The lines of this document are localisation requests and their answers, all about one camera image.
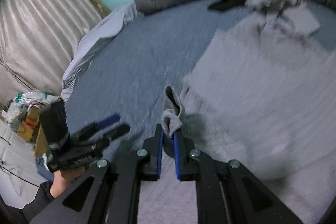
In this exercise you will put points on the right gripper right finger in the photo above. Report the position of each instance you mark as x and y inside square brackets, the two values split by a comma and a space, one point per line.
[227, 192]

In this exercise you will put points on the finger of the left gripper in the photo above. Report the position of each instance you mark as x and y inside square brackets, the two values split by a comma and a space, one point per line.
[110, 135]
[88, 131]

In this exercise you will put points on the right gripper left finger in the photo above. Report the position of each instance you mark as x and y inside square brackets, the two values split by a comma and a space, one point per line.
[107, 192]

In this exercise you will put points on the grey knit sweater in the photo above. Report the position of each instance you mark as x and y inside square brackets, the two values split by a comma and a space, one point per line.
[249, 93]

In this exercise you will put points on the person left forearm black sleeve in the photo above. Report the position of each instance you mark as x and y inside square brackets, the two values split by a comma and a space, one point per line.
[42, 198]

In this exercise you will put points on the person left hand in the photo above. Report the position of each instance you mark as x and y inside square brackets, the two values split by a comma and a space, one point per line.
[63, 179]

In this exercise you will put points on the blue patterned bed sheet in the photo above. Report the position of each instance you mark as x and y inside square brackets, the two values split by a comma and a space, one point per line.
[129, 75]

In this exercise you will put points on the striped curtain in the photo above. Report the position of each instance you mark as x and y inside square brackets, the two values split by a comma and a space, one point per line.
[39, 39]

